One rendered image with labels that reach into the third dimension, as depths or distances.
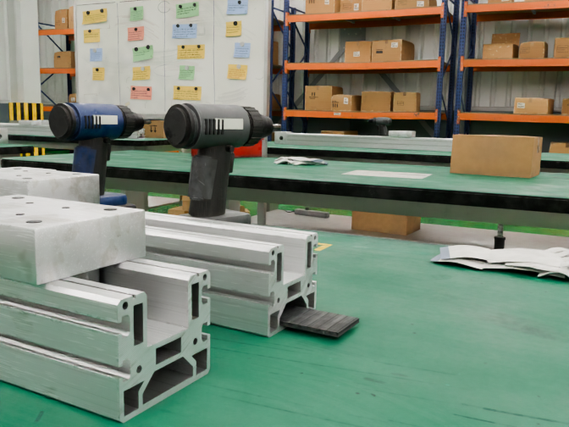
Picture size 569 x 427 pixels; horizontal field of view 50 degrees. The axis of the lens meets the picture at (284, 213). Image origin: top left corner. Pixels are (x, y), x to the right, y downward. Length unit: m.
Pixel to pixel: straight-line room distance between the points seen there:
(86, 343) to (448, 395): 0.27
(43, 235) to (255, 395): 0.19
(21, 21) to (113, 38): 4.89
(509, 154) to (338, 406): 2.05
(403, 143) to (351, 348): 3.79
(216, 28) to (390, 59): 6.79
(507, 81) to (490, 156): 8.55
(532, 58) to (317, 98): 3.52
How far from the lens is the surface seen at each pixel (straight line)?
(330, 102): 10.81
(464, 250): 0.93
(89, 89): 4.48
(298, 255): 0.63
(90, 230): 0.48
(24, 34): 9.18
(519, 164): 2.45
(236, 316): 0.59
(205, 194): 0.83
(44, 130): 5.76
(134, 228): 0.51
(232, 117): 0.84
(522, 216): 1.97
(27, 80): 9.15
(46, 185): 0.78
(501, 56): 10.09
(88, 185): 0.82
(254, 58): 3.71
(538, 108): 9.87
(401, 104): 10.33
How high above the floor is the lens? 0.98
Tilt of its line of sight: 9 degrees down
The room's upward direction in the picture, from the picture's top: 1 degrees clockwise
